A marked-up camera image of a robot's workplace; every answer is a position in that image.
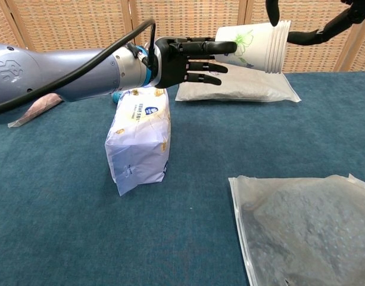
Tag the white-blue tissue pack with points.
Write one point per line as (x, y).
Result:
(139, 134)

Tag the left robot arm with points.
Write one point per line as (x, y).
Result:
(66, 71)

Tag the blue can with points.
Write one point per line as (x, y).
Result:
(116, 97)

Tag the bagged beige clothing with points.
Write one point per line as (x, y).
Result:
(244, 86)

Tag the bagged grey clothing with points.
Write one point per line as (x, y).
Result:
(307, 232)

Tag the bagged pink clothing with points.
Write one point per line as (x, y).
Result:
(42, 103)

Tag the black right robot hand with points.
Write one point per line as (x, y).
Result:
(328, 29)

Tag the woven folding screen panel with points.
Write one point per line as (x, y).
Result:
(78, 24)
(313, 56)
(363, 56)
(3, 26)
(185, 18)

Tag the stack of white paper cups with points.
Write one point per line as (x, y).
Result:
(259, 44)

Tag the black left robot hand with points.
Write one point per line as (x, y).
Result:
(173, 62)

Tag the teal table cloth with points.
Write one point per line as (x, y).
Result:
(66, 223)

